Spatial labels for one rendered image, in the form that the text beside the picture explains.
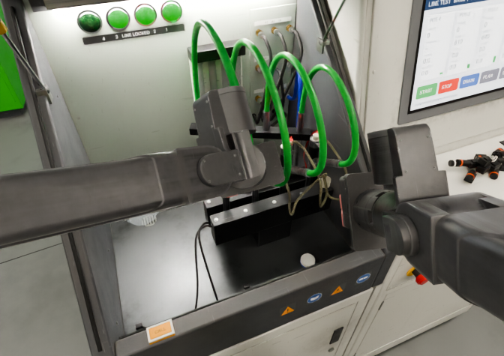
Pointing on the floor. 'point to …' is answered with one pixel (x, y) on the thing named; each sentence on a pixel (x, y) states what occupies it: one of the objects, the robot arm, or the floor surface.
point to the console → (379, 342)
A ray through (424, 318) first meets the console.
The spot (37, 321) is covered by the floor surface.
